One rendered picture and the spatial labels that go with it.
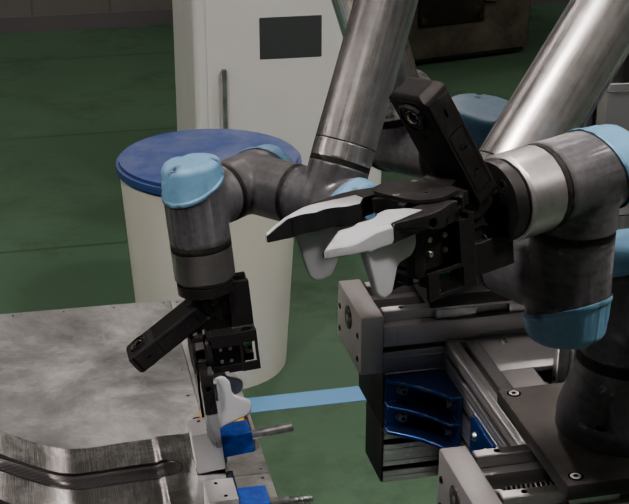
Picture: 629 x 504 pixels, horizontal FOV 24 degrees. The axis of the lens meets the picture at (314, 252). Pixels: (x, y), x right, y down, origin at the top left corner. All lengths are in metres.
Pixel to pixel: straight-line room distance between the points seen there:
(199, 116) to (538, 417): 3.17
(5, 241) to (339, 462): 1.80
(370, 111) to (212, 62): 2.98
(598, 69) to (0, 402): 1.18
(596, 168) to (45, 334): 1.39
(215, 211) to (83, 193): 3.66
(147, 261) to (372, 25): 2.16
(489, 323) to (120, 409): 0.57
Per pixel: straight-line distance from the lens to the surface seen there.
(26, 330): 2.48
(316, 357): 4.11
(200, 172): 1.72
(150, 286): 3.86
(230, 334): 1.79
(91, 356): 2.38
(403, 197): 1.12
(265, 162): 1.80
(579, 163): 1.23
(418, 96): 1.11
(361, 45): 1.75
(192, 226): 1.74
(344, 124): 1.73
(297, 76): 4.76
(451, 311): 2.07
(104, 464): 1.91
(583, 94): 1.40
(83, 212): 5.21
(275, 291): 3.88
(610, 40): 1.42
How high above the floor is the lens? 1.86
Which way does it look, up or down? 23 degrees down
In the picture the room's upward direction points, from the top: straight up
